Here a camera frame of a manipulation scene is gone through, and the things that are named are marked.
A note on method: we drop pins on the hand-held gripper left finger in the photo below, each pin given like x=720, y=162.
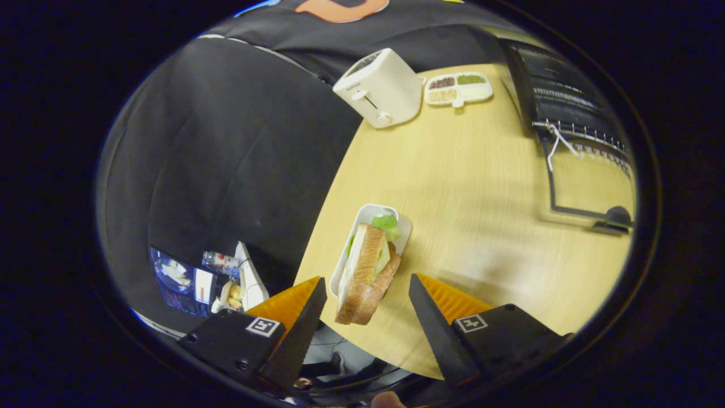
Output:
x=300, y=334

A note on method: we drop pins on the blue printed bag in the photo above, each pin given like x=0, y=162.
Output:
x=181, y=283

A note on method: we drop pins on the white divided grain dish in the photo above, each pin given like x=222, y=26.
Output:
x=459, y=90

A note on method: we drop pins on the white pop-up toaster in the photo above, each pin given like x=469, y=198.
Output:
x=385, y=85

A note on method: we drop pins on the white paper bag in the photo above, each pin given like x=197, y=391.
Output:
x=252, y=280

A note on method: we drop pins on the clear plastic bottle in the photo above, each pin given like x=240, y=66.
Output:
x=221, y=260

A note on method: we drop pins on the white rectangular plate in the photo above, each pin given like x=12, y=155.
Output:
x=368, y=211

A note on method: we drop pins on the snack food packet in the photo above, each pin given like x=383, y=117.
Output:
x=231, y=294

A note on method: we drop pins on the black toaster oven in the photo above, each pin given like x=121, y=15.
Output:
x=555, y=85

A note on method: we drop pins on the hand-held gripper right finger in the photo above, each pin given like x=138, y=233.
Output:
x=436, y=334

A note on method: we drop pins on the toasted bread sandwich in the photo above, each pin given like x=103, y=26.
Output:
x=371, y=266

